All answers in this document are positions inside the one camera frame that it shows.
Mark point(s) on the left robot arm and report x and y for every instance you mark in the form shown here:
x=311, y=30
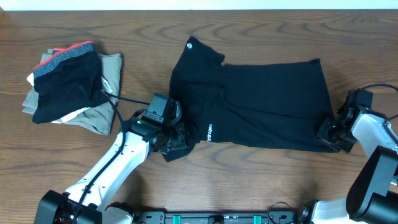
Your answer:
x=88, y=200

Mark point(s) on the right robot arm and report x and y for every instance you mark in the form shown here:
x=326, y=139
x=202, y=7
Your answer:
x=369, y=199

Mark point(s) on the black pants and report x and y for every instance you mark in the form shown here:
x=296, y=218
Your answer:
x=279, y=106

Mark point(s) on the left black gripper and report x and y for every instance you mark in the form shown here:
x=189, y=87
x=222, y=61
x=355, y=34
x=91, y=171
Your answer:
x=183, y=137

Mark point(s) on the black folded shorts grey waistband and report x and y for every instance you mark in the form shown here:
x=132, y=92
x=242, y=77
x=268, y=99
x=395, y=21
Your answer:
x=71, y=79

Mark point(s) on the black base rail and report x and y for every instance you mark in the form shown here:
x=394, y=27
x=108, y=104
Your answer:
x=278, y=216

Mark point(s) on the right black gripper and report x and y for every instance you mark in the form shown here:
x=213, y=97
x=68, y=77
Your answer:
x=323, y=133

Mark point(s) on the white folded garment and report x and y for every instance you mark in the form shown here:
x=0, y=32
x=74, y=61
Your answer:
x=72, y=115

